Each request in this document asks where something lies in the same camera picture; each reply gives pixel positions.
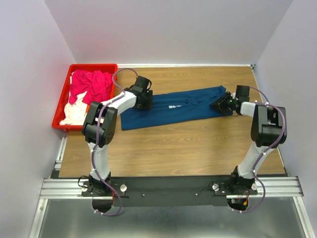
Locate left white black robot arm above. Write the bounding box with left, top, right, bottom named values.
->
left=82, top=76, right=153, bottom=196

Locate aluminium frame rail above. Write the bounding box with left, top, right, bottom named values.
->
left=28, top=130, right=84, bottom=238

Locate magenta t shirt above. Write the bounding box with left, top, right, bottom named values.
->
left=65, top=70, right=113, bottom=115

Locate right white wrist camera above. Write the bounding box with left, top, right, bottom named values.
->
left=229, top=92, right=236, bottom=100

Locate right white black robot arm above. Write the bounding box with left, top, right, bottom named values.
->
left=211, top=85, right=287, bottom=194

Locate red plastic bin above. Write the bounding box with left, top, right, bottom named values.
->
left=52, top=63, right=118, bottom=131

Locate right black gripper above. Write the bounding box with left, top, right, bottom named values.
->
left=210, top=92, right=237, bottom=116

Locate white t shirt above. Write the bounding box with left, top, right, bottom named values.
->
left=59, top=91, right=88, bottom=125

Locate blue printed t shirt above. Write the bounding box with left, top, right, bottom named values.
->
left=120, top=86, right=226, bottom=130

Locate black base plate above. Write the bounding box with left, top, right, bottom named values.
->
left=80, top=176, right=257, bottom=210

